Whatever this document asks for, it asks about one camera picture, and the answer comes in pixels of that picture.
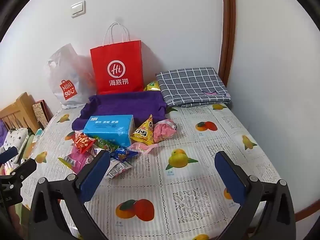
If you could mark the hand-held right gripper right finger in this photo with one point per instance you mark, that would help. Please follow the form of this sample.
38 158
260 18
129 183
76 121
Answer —
230 177

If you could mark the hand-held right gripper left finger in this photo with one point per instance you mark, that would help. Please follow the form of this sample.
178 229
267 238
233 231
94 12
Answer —
93 177

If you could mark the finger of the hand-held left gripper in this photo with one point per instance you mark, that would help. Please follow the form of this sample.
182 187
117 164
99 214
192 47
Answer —
8 153
25 167

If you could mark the pink yellow snack packet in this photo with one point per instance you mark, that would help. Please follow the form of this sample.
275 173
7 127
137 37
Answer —
75 160

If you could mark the white striped snack packet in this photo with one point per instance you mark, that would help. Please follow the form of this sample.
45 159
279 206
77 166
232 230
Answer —
117 167

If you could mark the green snack packet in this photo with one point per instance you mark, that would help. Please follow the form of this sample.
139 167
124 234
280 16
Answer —
105 145

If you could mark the red snack packet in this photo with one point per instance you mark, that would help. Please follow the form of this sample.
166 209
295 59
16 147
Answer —
83 142

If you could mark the blue snack packet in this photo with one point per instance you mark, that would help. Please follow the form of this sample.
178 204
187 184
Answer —
122 153

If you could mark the pink peach snack packet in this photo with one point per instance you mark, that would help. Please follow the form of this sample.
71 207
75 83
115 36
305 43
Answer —
142 147

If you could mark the yellow triangular snack packet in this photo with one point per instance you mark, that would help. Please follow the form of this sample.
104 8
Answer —
145 132

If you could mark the purple towel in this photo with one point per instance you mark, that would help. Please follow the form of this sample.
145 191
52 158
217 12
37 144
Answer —
125 105

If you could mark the white floral pillow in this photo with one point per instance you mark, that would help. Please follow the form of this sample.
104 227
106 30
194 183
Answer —
15 137

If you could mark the green cloth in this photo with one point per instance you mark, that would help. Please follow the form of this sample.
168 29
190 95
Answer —
30 143

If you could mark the purple cloth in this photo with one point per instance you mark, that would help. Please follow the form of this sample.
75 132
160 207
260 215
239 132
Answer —
2 130

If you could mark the teal white small box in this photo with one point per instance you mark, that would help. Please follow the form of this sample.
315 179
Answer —
38 133

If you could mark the blue tissue pack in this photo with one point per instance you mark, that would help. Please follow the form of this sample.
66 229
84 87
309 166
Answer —
107 130

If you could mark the wooden headboard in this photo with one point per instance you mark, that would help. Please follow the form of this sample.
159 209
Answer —
20 105

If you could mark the patterned cardboard box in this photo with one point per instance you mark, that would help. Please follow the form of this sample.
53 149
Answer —
41 113

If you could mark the fruit print table cover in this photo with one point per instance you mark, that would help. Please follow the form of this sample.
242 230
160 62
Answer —
190 135

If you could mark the brown wooden baseboard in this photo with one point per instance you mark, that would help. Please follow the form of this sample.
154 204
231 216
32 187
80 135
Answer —
307 212

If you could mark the white plastic shopping bag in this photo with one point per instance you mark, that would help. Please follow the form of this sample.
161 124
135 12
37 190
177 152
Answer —
65 75

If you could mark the grey checked folded cloth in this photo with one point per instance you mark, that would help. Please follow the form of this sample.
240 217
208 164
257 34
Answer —
192 85

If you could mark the yellow green snack bag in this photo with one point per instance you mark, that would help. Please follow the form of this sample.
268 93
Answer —
152 86

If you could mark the red paper bag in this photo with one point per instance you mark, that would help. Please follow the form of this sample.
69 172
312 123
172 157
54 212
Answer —
116 55

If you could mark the brown wooden door frame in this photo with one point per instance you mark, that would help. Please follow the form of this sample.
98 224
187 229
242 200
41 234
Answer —
228 17

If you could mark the white light switch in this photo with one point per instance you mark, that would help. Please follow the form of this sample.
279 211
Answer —
78 8

